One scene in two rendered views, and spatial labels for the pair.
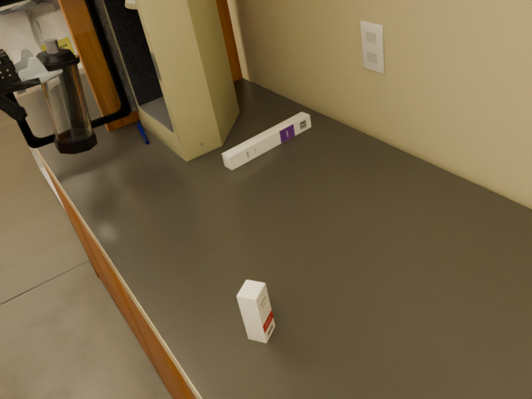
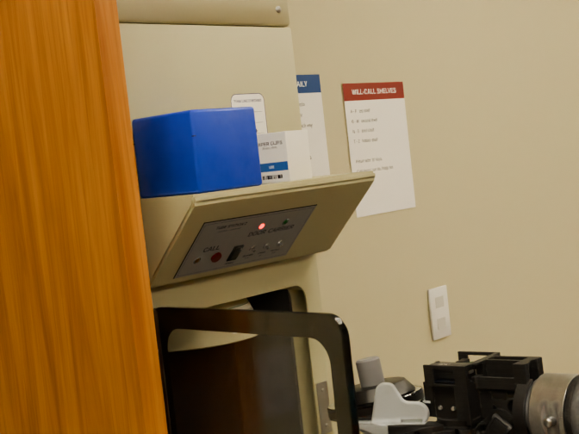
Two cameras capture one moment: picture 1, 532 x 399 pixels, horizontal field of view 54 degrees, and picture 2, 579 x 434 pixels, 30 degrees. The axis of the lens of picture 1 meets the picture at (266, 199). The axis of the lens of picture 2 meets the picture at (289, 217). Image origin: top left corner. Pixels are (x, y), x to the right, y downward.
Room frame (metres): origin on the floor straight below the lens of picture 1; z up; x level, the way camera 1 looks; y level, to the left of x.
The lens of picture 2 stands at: (1.77, 1.52, 1.54)
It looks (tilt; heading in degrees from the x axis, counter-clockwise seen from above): 3 degrees down; 249
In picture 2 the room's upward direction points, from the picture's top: 6 degrees counter-clockwise
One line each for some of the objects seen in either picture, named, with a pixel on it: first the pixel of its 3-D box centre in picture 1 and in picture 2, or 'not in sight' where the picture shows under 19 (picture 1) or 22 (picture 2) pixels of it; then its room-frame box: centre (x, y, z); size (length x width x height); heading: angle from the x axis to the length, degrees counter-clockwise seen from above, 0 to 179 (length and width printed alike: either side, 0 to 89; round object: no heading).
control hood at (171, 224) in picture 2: not in sight; (262, 226); (1.34, 0.31, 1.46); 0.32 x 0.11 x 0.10; 27
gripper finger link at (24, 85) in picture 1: (21, 83); not in sight; (1.19, 0.49, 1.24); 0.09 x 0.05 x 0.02; 93
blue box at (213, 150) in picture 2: not in sight; (197, 152); (1.42, 0.35, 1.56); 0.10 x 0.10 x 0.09; 27
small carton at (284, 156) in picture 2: not in sight; (282, 157); (1.29, 0.29, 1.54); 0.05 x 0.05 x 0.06; 35
